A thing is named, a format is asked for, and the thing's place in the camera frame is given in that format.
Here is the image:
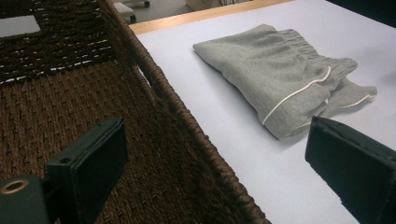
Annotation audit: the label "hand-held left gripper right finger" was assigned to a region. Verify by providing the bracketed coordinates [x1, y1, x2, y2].
[304, 115, 396, 224]

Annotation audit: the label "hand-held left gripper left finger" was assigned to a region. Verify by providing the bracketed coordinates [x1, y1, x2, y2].
[46, 117, 129, 224]

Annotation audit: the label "brown woven basket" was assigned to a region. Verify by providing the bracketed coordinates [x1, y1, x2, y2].
[0, 0, 272, 224]

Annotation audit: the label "gray pants with white piping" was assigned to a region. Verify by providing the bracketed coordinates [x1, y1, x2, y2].
[191, 23, 378, 141]

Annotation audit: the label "white table mat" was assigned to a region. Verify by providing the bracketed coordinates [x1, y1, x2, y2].
[136, 0, 396, 224]

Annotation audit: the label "white cabinet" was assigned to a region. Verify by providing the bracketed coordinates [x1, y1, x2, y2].
[112, 0, 151, 24]

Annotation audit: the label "black curtain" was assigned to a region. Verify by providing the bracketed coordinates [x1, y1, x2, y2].
[325, 0, 396, 29]

